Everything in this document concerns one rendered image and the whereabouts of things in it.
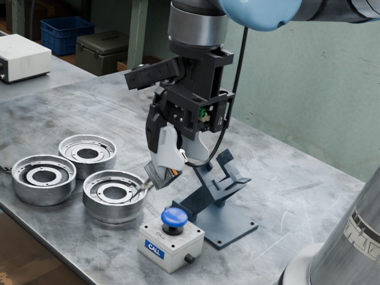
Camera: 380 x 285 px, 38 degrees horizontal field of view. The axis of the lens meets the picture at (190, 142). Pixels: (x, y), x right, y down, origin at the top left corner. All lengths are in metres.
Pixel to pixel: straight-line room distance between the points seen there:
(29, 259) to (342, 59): 1.63
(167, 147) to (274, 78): 1.89
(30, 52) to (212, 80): 1.06
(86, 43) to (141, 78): 2.11
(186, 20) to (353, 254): 0.37
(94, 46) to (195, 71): 2.14
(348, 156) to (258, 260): 1.68
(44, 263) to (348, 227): 0.88
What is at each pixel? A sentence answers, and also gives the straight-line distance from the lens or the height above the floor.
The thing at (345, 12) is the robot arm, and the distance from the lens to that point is 0.63.
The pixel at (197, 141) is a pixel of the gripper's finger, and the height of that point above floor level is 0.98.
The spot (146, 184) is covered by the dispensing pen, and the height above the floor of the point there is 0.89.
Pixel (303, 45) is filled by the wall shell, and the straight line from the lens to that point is 2.50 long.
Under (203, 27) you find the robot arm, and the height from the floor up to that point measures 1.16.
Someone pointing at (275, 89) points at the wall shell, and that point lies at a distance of 2.62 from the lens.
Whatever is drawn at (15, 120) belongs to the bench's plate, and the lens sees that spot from 1.20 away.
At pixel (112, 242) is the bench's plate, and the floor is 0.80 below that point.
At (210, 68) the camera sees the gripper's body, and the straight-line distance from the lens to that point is 0.68.
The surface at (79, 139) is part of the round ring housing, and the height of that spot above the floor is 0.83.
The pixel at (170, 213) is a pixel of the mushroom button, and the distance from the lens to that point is 0.81.
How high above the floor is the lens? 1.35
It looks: 28 degrees down
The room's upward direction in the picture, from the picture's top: 9 degrees clockwise
